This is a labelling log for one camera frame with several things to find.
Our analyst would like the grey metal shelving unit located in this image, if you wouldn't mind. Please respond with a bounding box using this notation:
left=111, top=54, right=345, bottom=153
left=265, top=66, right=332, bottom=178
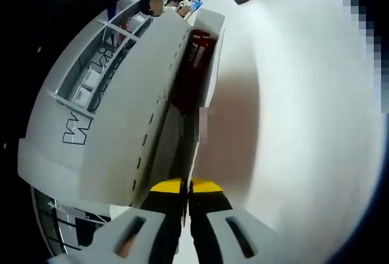
left=54, top=0, right=171, bottom=113

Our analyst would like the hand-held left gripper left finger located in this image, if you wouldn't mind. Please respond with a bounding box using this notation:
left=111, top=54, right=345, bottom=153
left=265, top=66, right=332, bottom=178
left=45, top=177, right=185, bottom=264

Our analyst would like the blue plastic item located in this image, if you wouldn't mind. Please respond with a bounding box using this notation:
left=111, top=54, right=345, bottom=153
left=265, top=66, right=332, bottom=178
left=185, top=0, right=204, bottom=12

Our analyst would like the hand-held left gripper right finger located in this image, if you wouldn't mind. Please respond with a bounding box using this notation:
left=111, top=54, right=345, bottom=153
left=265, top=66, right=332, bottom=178
left=187, top=177, right=279, bottom=264

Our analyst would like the red cardboard coffee box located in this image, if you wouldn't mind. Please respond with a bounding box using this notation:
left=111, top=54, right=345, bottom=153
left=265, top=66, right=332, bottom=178
left=79, top=8, right=262, bottom=213

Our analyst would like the row of white storage bins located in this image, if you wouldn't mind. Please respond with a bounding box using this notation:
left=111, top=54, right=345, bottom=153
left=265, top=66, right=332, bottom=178
left=69, top=11, right=153, bottom=106

